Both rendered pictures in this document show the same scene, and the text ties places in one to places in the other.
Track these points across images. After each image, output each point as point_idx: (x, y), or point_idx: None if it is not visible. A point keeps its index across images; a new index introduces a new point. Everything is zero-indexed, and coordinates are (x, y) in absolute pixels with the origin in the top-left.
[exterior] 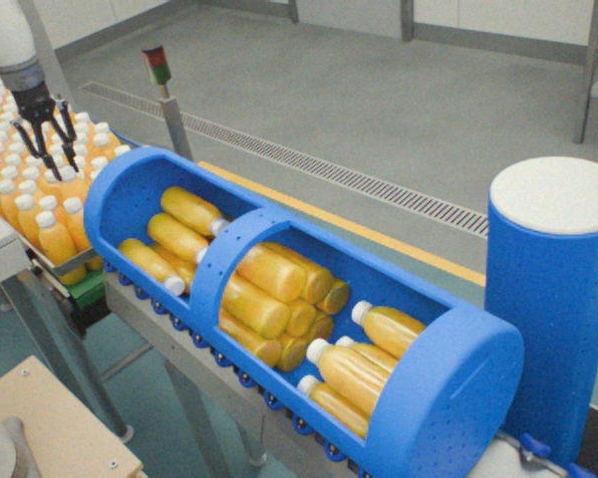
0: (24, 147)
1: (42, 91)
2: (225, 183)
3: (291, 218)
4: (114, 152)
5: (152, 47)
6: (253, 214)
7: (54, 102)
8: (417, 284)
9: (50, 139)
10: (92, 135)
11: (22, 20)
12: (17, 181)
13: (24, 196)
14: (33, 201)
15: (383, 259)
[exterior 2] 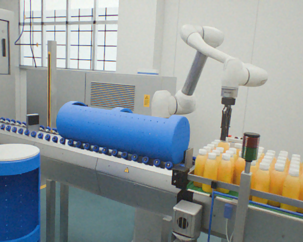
0: None
1: (221, 99)
2: (136, 114)
3: (110, 111)
4: (244, 168)
5: (248, 133)
6: (121, 108)
7: (223, 107)
8: (78, 105)
9: (301, 174)
10: (273, 172)
11: (222, 72)
12: None
13: (239, 144)
14: (235, 146)
15: (85, 112)
